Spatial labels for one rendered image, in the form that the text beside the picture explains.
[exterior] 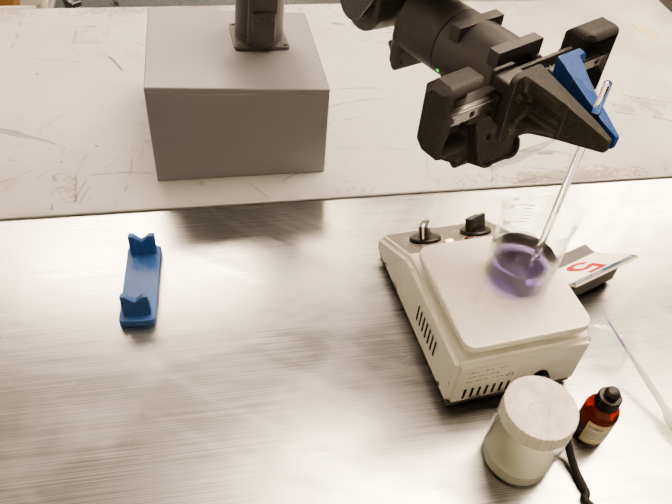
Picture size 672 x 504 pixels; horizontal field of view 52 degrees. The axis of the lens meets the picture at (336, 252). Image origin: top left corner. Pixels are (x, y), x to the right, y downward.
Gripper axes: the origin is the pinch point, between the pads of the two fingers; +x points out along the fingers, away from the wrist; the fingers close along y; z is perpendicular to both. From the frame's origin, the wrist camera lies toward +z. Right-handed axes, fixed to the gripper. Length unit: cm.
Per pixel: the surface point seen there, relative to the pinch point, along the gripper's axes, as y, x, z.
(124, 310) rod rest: 28.7, -20.8, 24.2
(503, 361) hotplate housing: 5.8, 5.2, 19.3
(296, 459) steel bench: 23.2, 0.2, 25.8
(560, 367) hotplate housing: -0.3, 7.6, 22.3
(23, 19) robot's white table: 17, -83, 26
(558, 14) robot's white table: -60, -42, 26
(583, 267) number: -13.3, 0.1, 23.7
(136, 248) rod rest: 24.3, -27.5, 24.1
